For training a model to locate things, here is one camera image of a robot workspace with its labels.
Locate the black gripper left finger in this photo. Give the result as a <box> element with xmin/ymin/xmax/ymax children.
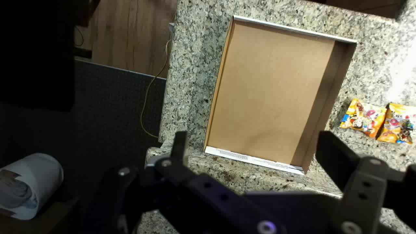
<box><xmin>79</xmin><ymin>130</ymin><xmax>285</xmax><ymax>234</ymax></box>

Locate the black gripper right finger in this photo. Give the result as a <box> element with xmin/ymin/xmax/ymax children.
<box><xmin>315</xmin><ymin>130</ymin><xmax>416</xmax><ymax>234</ymax></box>

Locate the yellow cartoon candy sachet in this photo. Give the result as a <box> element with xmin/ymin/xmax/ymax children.
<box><xmin>338</xmin><ymin>98</ymin><xmax>387</xmax><ymax>141</ymax></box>
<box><xmin>376</xmin><ymin>102</ymin><xmax>416</xmax><ymax>146</ymax></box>

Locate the shallow brown cardboard box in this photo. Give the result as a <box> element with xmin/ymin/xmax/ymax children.
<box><xmin>203</xmin><ymin>14</ymin><xmax>359</xmax><ymax>177</ymax></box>

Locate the black flat panel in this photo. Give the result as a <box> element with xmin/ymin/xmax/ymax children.
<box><xmin>71</xmin><ymin>57</ymin><xmax>168</xmax><ymax>174</ymax></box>

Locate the white waste bin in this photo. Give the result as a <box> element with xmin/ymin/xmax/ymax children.
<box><xmin>0</xmin><ymin>152</ymin><xmax>65</xmax><ymax>221</ymax></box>

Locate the thin yellow cable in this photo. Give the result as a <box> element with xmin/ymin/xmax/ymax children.
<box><xmin>139</xmin><ymin>37</ymin><xmax>174</xmax><ymax>141</ymax></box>

